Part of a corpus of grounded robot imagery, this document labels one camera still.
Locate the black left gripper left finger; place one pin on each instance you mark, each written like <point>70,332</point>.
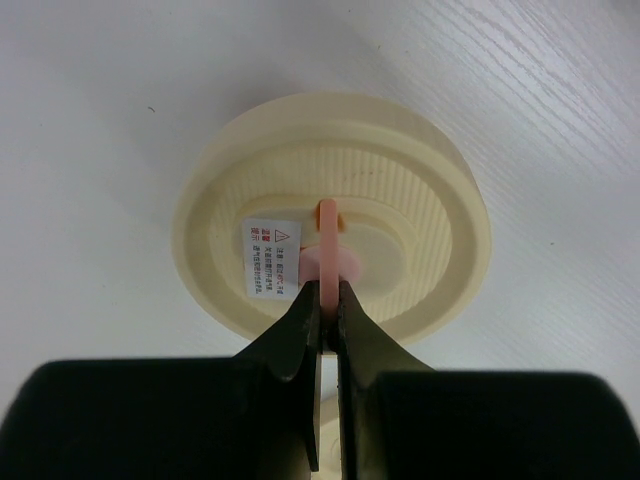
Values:
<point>175,415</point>

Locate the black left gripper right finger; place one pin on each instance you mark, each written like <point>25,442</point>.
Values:
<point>475,425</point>

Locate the cream lid pink handle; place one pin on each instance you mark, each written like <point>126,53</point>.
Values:
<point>331,230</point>

